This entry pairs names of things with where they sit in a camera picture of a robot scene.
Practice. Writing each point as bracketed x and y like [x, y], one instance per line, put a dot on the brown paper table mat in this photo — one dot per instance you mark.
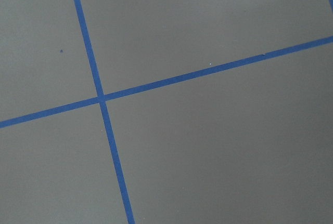
[166, 111]

